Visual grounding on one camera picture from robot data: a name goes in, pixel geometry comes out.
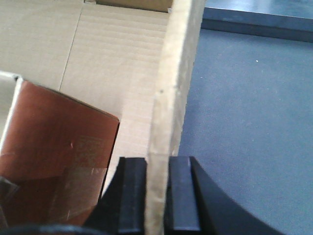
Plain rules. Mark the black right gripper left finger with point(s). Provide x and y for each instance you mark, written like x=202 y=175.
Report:
x=121 y=208

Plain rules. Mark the black metal frame rail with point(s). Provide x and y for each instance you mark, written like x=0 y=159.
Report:
x=258 y=24

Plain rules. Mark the red-brown product box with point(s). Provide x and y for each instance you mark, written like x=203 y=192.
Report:
x=54 y=154

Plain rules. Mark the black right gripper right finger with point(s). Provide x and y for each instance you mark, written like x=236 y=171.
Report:
x=195 y=205

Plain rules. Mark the torn brown cardboard box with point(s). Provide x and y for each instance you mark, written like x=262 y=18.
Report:
x=132 y=59

